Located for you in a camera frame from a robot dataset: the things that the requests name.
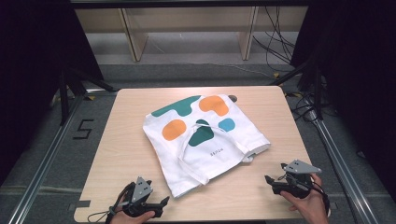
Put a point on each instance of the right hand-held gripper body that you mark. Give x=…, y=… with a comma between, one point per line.
x=299, y=177

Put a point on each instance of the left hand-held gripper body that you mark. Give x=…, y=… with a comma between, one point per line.
x=141, y=189

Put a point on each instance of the white tote bag coloured blobs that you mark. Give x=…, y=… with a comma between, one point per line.
x=199, y=155

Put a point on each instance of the person's left hand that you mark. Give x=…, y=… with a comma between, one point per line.
x=132, y=218

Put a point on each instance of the person's right hand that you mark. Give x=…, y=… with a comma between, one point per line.
x=306, y=207

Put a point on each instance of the grey tape strip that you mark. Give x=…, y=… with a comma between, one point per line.
x=81, y=204

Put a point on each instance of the black metal stand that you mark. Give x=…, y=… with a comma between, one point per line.
x=314, y=87
x=67, y=93

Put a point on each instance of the small dark round object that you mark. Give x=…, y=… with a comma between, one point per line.
x=233, y=98

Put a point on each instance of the black curtain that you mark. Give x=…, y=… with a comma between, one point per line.
x=34, y=74
x=358, y=81

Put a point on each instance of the aluminium floor rail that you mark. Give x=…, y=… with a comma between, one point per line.
x=345, y=174
x=43, y=168

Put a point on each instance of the light wooden desk frame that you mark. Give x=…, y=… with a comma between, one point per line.
x=193, y=28

